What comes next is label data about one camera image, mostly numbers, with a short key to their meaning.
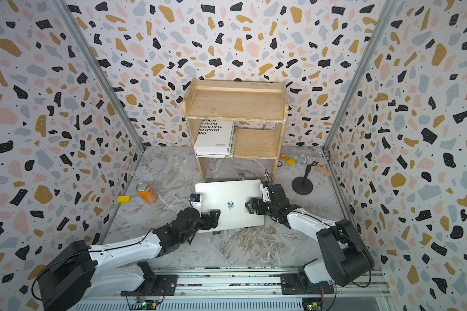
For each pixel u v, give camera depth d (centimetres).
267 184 84
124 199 98
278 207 70
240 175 90
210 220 76
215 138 86
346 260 43
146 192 90
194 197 74
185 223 62
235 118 74
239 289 73
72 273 41
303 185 103
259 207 80
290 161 116
